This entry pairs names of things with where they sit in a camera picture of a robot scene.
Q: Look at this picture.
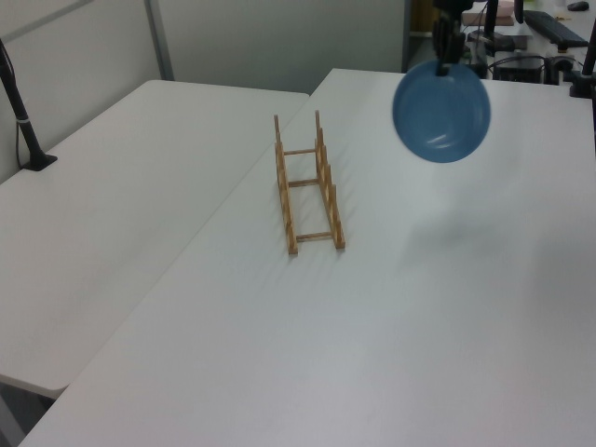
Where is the black keyboard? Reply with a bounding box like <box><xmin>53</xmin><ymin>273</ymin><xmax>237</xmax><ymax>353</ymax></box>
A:
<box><xmin>521</xmin><ymin>9</ymin><xmax>590</xmax><ymax>48</ymax></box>

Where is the black pole with clamp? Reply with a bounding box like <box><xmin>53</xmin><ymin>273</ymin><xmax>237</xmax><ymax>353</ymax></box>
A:
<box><xmin>568</xmin><ymin>0</ymin><xmax>596</xmax><ymax>100</ymax></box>

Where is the pink box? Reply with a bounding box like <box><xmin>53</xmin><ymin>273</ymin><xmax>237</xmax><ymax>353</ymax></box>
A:
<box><xmin>461</xmin><ymin>0</ymin><xmax>514</xmax><ymax>27</ymax></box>

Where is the blue round plate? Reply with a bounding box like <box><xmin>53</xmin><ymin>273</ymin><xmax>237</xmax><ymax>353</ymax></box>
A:
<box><xmin>390</xmin><ymin>59</ymin><xmax>493</xmax><ymax>165</ymax></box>

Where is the black Franka gripper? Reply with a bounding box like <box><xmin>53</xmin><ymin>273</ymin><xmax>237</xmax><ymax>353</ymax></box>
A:
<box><xmin>430</xmin><ymin>0</ymin><xmax>475</xmax><ymax>78</ymax></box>

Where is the black electronics box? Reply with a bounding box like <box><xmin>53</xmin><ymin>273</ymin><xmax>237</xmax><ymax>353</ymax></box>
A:
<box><xmin>491</xmin><ymin>54</ymin><xmax>547</xmax><ymax>84</ymax></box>

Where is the black monitor stand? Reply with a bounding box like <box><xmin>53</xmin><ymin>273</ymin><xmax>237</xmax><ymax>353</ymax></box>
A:
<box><xmin>466</xmin><ymin>0</ymin><xmax>515</xmax><ymax>53</ymax></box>

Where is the grey partition frame post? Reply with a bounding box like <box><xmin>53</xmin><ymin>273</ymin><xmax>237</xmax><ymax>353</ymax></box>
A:
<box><xmin>142</xmin><ymin>0</ymin><xmax>177</xmax><ymax>82</ymax></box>

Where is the wooden plate rack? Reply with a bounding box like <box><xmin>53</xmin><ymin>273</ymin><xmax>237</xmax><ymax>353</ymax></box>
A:
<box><xmin>271</xmin><ymin>109</ymin><xmax>348</xmax><ymax>257</ymax></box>

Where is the black camera pole with base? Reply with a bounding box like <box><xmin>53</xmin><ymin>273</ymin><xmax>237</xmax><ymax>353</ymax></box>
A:
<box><xmin>0</xmin><ymin>38</ymin><xmax>60</xmax><ymax>174</ymax></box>

